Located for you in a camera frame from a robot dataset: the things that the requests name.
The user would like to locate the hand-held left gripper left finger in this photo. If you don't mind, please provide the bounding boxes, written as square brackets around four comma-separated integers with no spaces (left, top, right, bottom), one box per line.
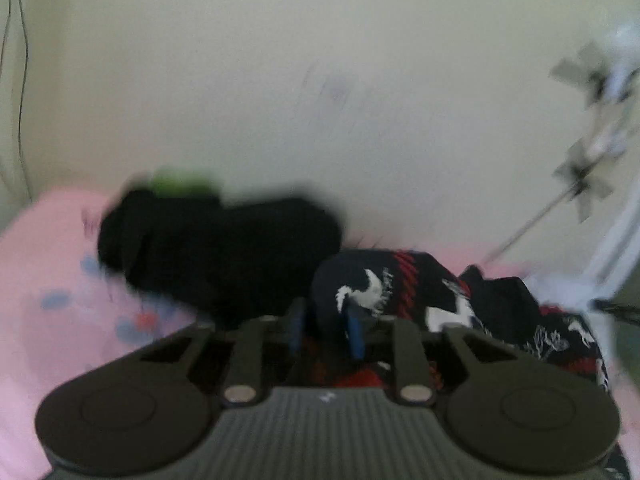
[140,298,307,407]

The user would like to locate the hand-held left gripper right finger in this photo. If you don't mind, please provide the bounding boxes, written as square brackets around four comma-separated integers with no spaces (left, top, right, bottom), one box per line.
[345,305,521,407]

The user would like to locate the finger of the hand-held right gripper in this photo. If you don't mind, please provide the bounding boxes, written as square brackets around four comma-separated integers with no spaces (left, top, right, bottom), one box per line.
[592,299,640,321]

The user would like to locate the black red white patterned sweater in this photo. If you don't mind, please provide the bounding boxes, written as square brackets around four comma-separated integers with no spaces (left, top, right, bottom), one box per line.
[309,248,632,480]

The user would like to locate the white crumpled cloth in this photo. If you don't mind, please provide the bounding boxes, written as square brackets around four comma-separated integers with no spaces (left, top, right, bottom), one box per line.
[529,269,593,312]

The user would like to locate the black garment with white stripes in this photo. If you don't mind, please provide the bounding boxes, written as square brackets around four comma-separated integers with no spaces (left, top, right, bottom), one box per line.
[96,186,347,323]

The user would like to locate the green knitted garment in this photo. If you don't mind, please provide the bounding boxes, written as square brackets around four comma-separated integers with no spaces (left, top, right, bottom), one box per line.
[149,166,217,197]

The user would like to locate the pink tree-print bedsheet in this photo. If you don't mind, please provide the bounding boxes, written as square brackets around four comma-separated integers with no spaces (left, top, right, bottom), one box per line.
[0,186,640,480]

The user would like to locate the white light bulb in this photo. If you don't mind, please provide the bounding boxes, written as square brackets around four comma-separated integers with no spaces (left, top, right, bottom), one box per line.
[602,22,640,103]

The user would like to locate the white window frame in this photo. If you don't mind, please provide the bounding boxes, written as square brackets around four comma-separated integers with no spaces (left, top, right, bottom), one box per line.
[584,195,640,303]

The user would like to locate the grey power cable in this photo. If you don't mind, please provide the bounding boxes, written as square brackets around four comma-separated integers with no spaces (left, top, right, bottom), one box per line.
[481,192,578,267]

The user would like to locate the black wall cable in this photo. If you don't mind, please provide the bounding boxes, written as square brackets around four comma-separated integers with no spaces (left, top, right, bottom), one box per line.
[0,0,30,198]

